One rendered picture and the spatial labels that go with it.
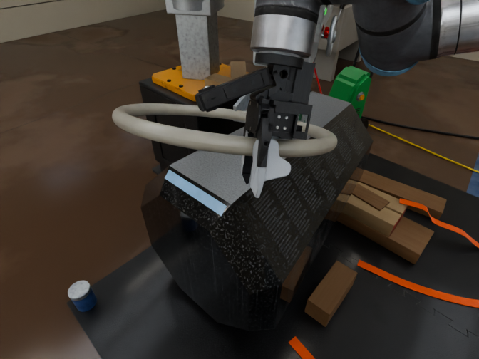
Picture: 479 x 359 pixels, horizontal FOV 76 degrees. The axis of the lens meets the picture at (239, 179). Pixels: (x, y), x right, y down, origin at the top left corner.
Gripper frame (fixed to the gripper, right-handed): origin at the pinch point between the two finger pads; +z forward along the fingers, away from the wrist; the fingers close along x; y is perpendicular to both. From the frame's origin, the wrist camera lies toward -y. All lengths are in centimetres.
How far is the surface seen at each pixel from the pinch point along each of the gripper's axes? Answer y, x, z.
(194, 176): -2, 62, 19
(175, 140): -12.1, 1.9, -5.8
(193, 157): -2, 74, 15
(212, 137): -6.7, -0.1, -7.2
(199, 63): 5, 152, -24
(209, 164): 4, 67, 16
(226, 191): 8, 51, 21
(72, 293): -53, 90, 91
